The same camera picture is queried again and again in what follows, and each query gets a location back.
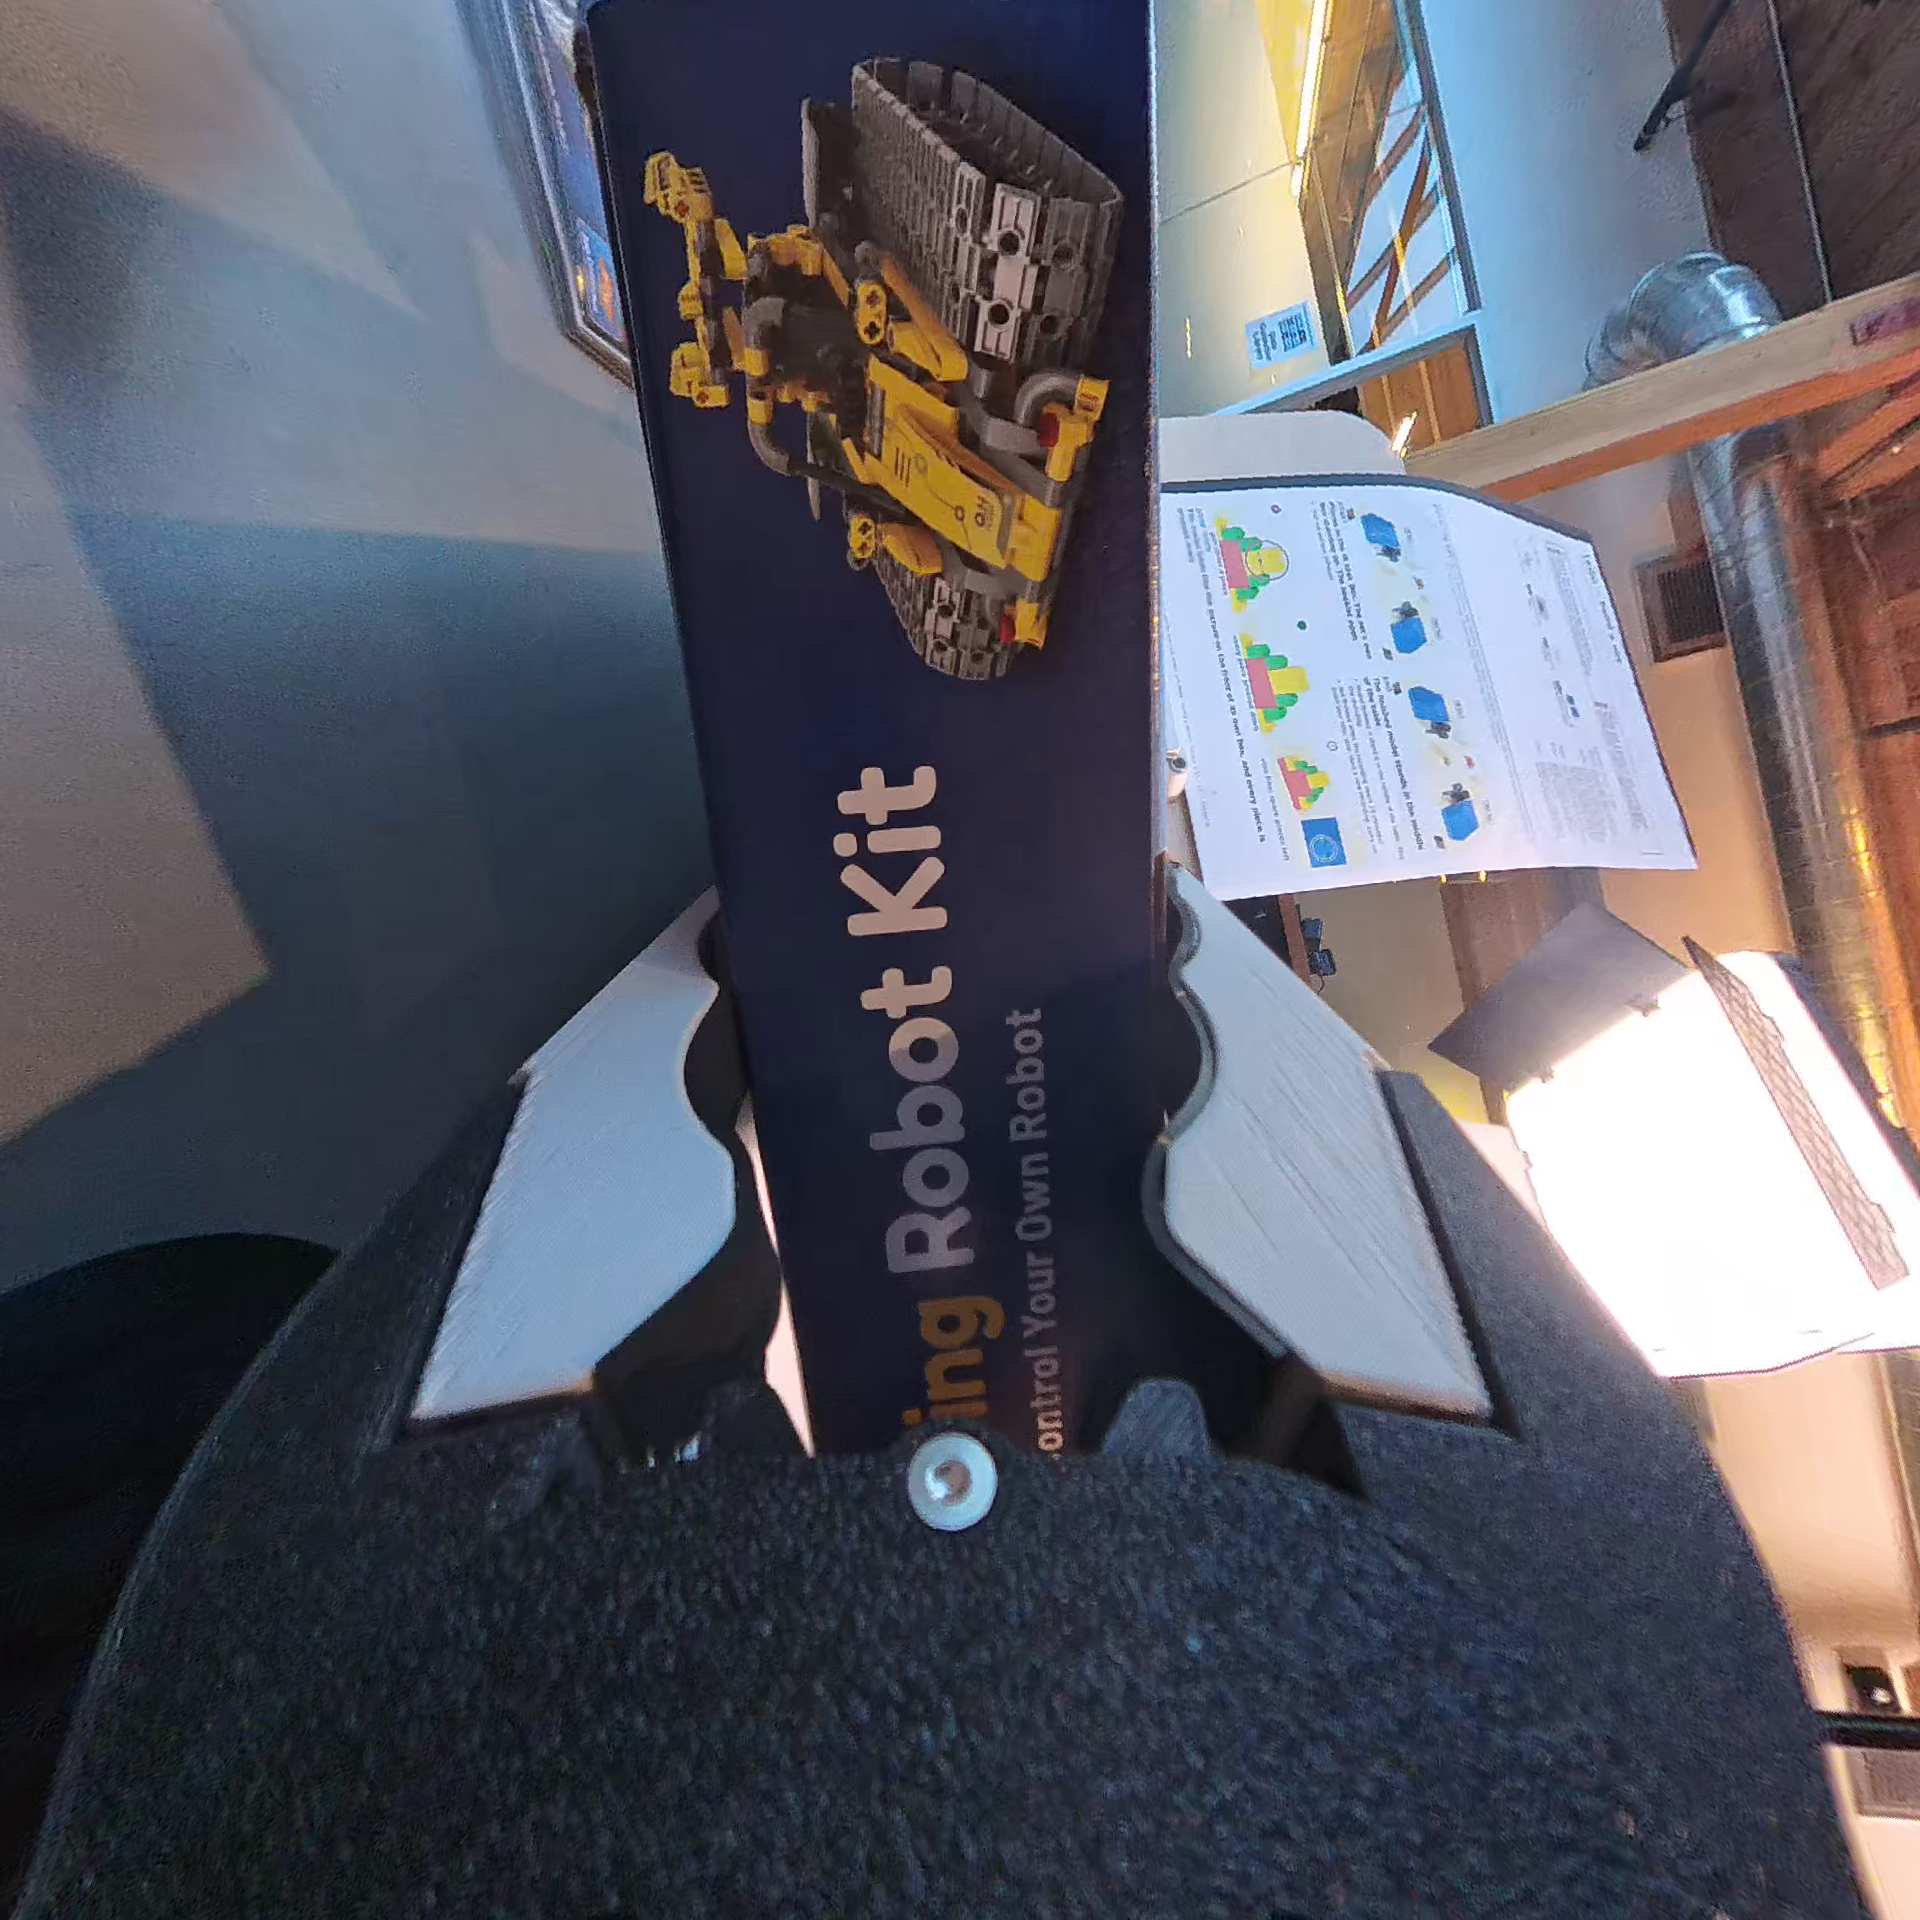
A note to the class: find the blue robot kit box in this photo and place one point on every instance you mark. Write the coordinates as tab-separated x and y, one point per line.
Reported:
902	675

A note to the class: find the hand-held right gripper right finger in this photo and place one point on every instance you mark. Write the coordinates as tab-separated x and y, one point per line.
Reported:
1305	1201

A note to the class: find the small blue wall notice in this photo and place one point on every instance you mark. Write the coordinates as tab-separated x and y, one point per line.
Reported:
1282	340

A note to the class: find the open white cardboard box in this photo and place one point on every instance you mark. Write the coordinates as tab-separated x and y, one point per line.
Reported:
1681	1171

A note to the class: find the silver ventilation duct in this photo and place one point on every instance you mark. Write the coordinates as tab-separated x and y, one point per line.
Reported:
1770	675

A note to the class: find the black chair armrest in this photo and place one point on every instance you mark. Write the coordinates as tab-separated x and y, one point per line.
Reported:
120	1426

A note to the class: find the large printed instruction sheet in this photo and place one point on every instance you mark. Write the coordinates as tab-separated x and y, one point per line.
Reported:
1499	675

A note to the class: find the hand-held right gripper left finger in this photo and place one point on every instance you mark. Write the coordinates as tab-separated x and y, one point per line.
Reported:
599	1201

